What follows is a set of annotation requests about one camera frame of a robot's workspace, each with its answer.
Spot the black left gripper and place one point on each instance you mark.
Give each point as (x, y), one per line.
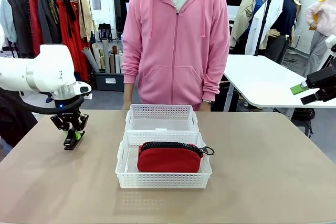
(68, 111)

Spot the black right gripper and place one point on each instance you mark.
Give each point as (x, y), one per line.
(325, 79)

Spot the black stapler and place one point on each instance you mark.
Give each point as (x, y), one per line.
(70, 142)

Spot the red zipper pouch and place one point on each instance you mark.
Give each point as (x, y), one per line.
(168, 159)

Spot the person's right forearm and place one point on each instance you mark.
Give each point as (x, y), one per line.
(130, 69)

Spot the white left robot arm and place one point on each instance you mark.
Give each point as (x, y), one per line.
(47, 64)

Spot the person's left forearm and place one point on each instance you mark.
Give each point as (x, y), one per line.
(214, 77)

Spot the person's right hand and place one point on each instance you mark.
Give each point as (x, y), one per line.
(127, 102)

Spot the person's left hand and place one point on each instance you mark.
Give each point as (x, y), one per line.
(206, 106)

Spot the black bag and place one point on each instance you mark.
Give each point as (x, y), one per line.
(302, 119)

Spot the white table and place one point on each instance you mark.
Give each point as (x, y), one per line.
(262, 82)

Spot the dark storage bin with label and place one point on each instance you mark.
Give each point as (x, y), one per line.
(109, 82)

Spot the gray paper roll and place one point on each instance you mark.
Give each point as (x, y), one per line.
(90, 58)
(106, 56)

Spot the mannequin in pink sweater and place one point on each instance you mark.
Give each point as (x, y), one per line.
(321, 24)

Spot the beige paper roll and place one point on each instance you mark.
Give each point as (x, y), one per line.
(98, 56)

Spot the mannequin in white coat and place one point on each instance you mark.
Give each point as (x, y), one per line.
(283, 19)

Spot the brown paper roll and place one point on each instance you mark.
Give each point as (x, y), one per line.
(115, 58)

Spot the long red dress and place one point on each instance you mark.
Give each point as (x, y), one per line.
(73, 40)

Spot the black tripod pole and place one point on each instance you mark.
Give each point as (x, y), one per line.
(265, 19)

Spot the white perforated plastic basket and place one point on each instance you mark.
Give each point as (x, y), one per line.
(161, 111)
(162, 180)

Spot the mannequin in beige coat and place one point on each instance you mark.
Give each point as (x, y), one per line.
(246, 16)

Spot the black folding stand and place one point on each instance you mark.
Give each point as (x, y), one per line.
(105, 32)

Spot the silver wristwatch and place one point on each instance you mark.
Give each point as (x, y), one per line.
(207, 101)

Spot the red jacket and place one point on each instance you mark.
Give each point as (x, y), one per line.
(35, 24)

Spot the charcoal jacket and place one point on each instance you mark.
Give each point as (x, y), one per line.
(50, 19)

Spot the black scarf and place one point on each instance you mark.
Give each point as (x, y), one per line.
(69, 16)

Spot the beige garment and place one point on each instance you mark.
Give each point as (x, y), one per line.
(85, 16)

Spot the dark gray coat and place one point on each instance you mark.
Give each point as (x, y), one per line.
(22, 22)

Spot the light blue fuzzy garment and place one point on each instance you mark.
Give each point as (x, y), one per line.
(6, 14)

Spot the person in pink hoodie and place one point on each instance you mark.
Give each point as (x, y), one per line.
(176, 51)

